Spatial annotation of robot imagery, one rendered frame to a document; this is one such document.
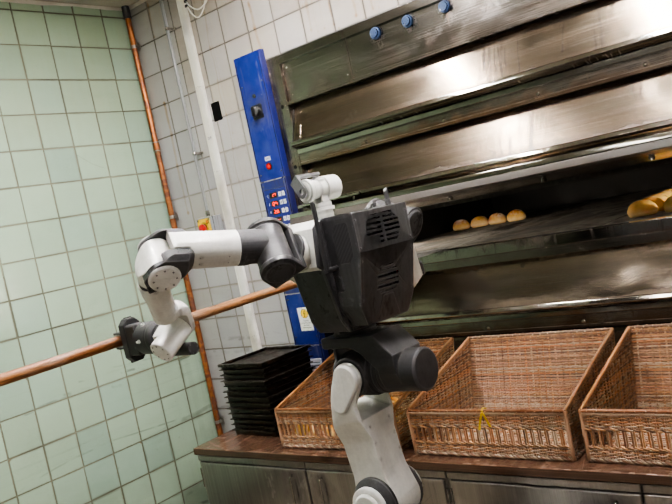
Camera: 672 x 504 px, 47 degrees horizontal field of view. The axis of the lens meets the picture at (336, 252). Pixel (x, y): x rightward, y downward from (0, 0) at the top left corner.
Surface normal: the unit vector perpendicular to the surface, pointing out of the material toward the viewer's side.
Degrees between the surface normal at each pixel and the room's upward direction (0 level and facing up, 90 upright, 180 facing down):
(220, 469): 91
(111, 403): 90
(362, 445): 90
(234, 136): 90
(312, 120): 70
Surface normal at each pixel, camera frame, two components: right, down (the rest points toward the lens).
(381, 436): 0.71, -0.28
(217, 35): -0.62, 0.18
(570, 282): -0.65, -0.17
